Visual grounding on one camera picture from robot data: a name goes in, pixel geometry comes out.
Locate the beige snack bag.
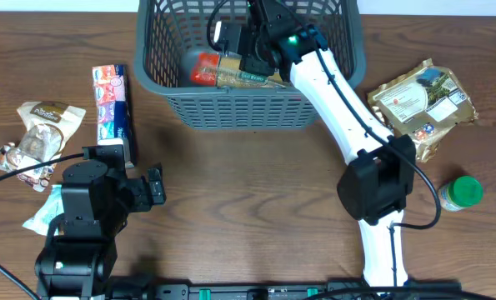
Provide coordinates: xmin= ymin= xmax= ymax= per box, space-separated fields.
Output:
xmin=0 ymin=102 xmax=86 ymax=173

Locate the orange spaghetti packet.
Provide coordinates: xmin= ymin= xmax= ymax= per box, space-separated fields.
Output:
xmin=189 ymin=52 xmax=289 ymax=88

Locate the green lid jar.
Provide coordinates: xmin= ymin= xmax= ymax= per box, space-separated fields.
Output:
xmin=438 ymin=176 xmax=483 ymax=212

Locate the gold foil food pouch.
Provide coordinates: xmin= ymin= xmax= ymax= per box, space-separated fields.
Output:
xmin=368 ymin=58 xmax=478 ymax=163

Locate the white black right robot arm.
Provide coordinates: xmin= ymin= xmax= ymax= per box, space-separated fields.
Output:
xmin=238 ymin=1 xmax=415 ymax=287

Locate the small teal white sachet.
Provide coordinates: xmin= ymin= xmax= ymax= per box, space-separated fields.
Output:
xmin=22 ymin=184 xmax=64 ymax=236

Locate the tissue pocket pack bundle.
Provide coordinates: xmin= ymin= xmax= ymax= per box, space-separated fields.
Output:
xmin=92 ymin=64 xmax=135 ymax=168

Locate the grey plastic basket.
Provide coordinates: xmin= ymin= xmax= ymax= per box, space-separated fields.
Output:
xmin=134 ymin=0 xmax=366 ymax=129

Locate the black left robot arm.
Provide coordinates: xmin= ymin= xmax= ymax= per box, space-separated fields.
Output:
xmin=35 ymin=160 xmax=166 ymax=299

